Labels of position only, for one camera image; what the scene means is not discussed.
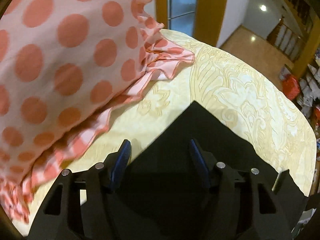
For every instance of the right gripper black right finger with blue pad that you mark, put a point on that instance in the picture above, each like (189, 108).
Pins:
(242, 204)

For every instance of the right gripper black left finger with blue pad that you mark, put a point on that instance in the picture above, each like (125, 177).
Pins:
(75, 206)

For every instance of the black pants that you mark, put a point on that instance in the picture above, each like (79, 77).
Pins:
(161, 195)

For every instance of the yellow patterned bed sheet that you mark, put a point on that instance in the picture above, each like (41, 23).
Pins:
(240, 97)

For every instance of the red plastic bag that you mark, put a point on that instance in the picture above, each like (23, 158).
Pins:
(291, 87)

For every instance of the pink polka dot pillow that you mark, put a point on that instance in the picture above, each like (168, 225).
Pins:
(65, 66)

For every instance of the wooden stair railing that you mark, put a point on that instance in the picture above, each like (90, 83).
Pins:
(286, 40)

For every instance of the wooden framed glass door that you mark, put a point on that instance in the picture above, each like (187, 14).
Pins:
(200, 19)

